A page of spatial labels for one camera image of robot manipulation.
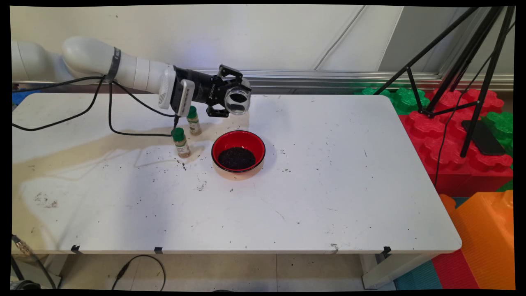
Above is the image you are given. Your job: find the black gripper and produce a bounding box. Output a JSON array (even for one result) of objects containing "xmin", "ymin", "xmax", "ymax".
[{"xmin": 175, "ymin": 64, "xmax": 251, "ymax": 119}]

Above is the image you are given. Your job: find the clear plastic jar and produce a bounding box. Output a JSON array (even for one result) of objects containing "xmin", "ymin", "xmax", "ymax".
[{"xmin": 224, "ymin": 80, "xmax": 252, "ymax": 116}]

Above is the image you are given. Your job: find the green capped spice bottle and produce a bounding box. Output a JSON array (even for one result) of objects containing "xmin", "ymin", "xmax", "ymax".
[
  {"xmin": 171, "ymin": 127, "xmax": 191, "ymax": 159},
  {"xmin": 187, "ymin": 105, "xmax": 203, "ymax": 136}
]

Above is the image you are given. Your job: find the red bowl with black seeds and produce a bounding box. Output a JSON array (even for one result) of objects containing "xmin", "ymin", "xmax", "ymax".
[{"xmin": 211, "ymin": 130, "xmax": 267, "ymax": 180}]

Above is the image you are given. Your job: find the green foam building block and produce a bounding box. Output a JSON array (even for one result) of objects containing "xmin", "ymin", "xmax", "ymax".
[
  {"xmin": 355, "ymin": 87, "xmax": 430, "ymax": 116},
  {"xmin": 481, "ymin": 112, "xmax": 514, "ymax": 159}
]

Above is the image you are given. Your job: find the blue foam building block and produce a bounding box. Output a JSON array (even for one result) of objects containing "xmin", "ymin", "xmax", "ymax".
[{"xmin": 12, "ymin": 88, "xmax": 42, "ymax": 105}]

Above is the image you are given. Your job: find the white table leg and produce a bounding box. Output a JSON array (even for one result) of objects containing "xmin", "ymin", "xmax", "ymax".
[{"xmin": 360, "ymin": 252, "xmax": 440, "ymax": 289}]

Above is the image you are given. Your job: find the red foam building block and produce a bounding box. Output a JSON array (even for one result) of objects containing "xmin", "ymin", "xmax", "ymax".
[{"xmin": 398, "ymin": 88, "xmax": 514, "ymax": 198}]

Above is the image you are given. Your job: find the black tripod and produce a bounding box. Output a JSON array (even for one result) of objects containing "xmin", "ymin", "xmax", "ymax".
[{"xmin": 372, "ymin": 6, "xmax": 516, "ymax": 159}]

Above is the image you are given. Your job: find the teal floor mat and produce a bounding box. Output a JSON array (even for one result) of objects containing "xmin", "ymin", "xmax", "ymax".
[{"xmin": 394, "ymin": 260, "xmax": 442, "ymax": 290}]

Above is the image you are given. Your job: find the black flat phone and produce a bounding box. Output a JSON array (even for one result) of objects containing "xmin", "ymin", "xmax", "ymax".
[{"xmin": 461, "ymin": 120, "xmax": 507, "ymax": 157}]

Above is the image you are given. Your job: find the red floor mat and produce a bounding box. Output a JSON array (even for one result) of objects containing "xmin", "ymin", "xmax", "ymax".
[{"xmin": 431, "ymin": 249, "xmax": 479, "ymax": 290}]

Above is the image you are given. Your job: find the orange foam building block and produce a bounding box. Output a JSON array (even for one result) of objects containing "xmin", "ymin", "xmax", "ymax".
[{"xmin": 439, "ymin": 190, "xmax": 516, "ymax": 290}]

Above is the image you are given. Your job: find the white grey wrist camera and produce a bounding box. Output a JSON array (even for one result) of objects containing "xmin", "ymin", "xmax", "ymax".
[{"xmin": 158, "ymin": 66, "xmax": 196, "ymax": 118}]

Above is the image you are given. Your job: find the aluminium wall rail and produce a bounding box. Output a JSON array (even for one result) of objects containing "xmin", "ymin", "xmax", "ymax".
[{"xmin": 12, "ymin": 65, "xmax": 514, "ymax": 93}]

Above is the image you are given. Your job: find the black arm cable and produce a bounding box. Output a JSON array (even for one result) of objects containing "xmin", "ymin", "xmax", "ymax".
[{"xmin": 12, "ymin": 76, "xmax": 181, "ymax": 137}]

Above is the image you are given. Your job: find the black arm strap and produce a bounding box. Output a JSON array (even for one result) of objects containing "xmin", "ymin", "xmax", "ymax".
[{"xmin": 106, "ymin": 47, "xmax": 122, "ymax": 85}]

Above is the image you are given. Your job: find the black floor cable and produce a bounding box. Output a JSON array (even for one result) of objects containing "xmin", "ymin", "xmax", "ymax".
[{"xmin": 111, "ymin": 255, "xmax": 166, "ymax": 291}]

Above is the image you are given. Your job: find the thin black tripod cable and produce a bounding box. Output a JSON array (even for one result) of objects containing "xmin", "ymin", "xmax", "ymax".
[{"xmin": 434, "ymin": 23, "xmax": 516, "ymax": 187}]

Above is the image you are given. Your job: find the cable with brass connector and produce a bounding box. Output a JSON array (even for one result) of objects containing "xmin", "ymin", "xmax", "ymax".
[{"xmin": 12, "ymin": 234, "xmax": 57, "ymax": 289}]

